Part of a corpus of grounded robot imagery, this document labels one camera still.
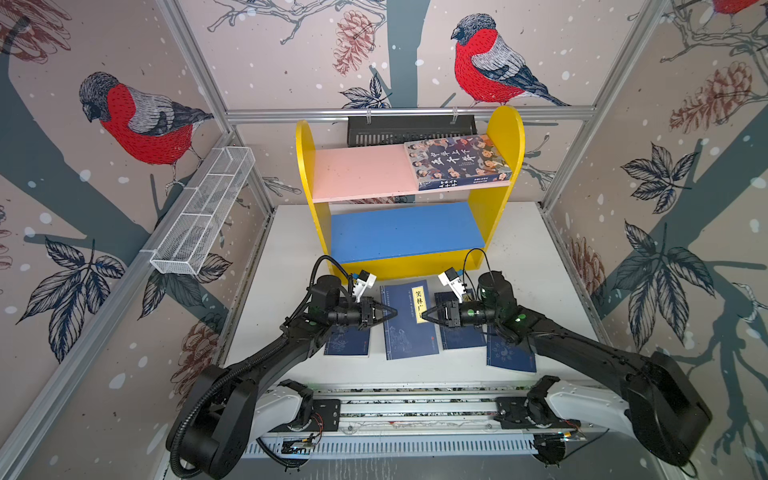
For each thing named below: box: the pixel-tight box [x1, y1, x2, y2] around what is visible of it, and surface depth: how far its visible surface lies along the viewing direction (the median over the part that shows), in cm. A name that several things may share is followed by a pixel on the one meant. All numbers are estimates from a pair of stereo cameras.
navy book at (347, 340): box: [324, 324, 370, 358], surface depth 86 cm
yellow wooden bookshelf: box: [296, 106, 526, 284], surface depth 78 cm
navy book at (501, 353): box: [487, 325, 537, 372], surface depth 83 cm
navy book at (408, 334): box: [380, 280, 439, 361], surface depth 75 cm
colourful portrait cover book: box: [404, 134, 512, 191], surface depth 74 cm
